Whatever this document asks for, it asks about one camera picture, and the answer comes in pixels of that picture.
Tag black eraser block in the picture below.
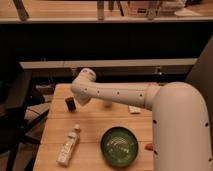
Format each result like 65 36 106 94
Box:
65 97 76 111

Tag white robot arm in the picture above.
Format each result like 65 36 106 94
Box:
71 68 213 171

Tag white paper cup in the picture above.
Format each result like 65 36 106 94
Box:
103 101 112 107

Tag white rectangular packet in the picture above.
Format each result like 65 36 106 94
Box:
128 106 141 114

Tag green ribbed bowl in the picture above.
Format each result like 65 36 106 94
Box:
100 126 139 168

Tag black office chair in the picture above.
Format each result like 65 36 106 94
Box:
0 72 49 171

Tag orange carrot toy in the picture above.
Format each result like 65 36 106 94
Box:
145 143 153 151

